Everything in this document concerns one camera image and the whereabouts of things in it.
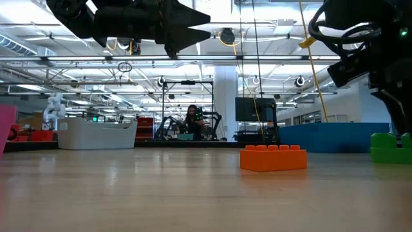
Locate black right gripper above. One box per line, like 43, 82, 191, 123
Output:
368, 31, 412, 149

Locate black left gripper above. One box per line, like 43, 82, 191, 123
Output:
92, 0, 212, 59

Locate green toy block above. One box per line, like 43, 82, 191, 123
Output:
370, 132, 412, 166

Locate orange toy block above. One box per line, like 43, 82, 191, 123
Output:
239, 144, 308, 173

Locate blue plastic bin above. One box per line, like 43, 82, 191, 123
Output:
278, 121, 391, 154

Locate white building column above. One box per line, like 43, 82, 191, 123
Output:
213, 65, 239, 142

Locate person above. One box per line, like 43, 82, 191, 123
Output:
182, 104, 206, 142

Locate large black monitor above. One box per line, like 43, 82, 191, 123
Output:
234, 97, 277, 122

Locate red drawer cabinet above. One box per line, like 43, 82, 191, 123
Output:
136, 117, 155, 142

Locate white plastic bin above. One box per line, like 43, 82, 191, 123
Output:
57, 117, 138, 151

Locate cardboard box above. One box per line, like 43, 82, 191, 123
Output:
17, 111, 44, 130

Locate pink plastic bin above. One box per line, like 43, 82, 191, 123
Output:
0, 104, 18, 159

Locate black robot station frame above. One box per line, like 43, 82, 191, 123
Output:
161, 80, 216, 142

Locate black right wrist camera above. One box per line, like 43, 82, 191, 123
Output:
326, 59, 371, 88

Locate black hanging cable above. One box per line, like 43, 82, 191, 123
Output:
252, 0, 265, 142

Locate yellow hanging cable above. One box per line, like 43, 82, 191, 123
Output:
298, 0, 330, 124

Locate black aluminium rig frame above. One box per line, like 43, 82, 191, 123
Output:
3, 140, 281, 153

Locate yellow cable tag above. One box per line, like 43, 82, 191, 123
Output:
298, 36, 318, 50

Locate grey air duct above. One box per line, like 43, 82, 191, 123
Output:
0, 32, 58, 68

